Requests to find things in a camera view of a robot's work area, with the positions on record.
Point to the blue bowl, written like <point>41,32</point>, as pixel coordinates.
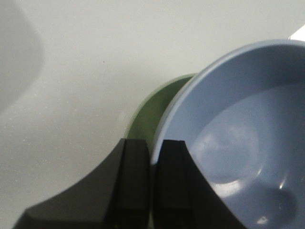
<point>242,120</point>

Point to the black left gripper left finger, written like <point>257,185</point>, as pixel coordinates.
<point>115,195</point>

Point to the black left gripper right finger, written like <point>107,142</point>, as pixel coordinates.
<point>183,199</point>

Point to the green bowl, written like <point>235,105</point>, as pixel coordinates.
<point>144,123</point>

